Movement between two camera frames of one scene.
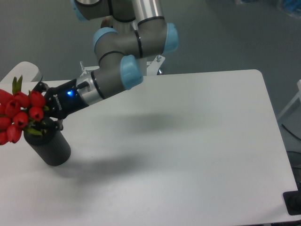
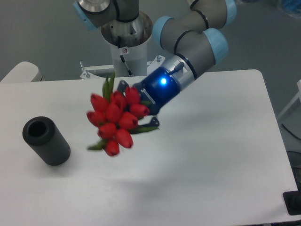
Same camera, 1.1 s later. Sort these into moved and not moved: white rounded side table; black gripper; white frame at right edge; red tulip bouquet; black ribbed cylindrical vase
Moved: red tulip bouquet; black gripper
Not moved: white rounded side table; black ribbed cylindrical vase; white frame at right edge
